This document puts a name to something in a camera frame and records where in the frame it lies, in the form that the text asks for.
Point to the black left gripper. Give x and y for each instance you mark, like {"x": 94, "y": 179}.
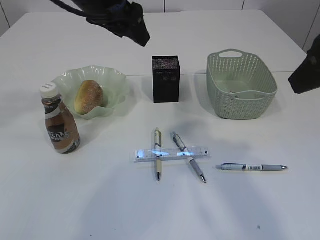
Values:
{"x": 124, "y": 18}

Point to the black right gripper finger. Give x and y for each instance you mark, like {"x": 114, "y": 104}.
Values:
{"x": 307, "y": 76}

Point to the sugared bread roll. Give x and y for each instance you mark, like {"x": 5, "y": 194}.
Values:
{"x": 89, "y": 96}

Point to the clear plastic ruler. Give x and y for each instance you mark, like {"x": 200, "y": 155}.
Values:
{"x": 170, "y": 154}

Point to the brown coffee drink bottle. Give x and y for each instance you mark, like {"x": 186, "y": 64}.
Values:
{"x": 60, "y": 123}

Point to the black mesh pen holder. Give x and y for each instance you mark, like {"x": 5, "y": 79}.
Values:
{"x": 166, "y": 79}

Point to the green wavy glass plate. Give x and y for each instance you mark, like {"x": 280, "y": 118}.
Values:
{"x": 114, "y": 85}

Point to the green plastic woven basket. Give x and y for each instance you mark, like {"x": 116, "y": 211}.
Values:
{"x": 245, "y": 74}

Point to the beige barrel pen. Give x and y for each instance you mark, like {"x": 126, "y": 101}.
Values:
{"x": 157, "y": 147}

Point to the grey blue gel pen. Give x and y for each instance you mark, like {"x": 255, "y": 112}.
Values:
{"x": 251, "y": 167}

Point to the white grey patterned pen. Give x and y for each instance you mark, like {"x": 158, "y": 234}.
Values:
{"x": 185, "y": 151}

